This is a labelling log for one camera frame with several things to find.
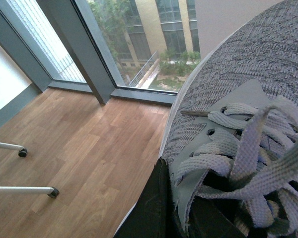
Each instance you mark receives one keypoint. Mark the white chair leg with caster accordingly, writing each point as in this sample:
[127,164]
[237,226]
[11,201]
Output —
[52,192]
[22,151]

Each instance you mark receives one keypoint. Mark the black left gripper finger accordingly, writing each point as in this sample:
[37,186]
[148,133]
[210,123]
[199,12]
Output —
[151,215]

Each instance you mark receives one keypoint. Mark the grey knit sneaker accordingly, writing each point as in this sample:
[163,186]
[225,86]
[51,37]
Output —
[231,139]

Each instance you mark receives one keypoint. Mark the dark window frame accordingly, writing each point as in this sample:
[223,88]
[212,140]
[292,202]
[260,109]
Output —
[78,31]

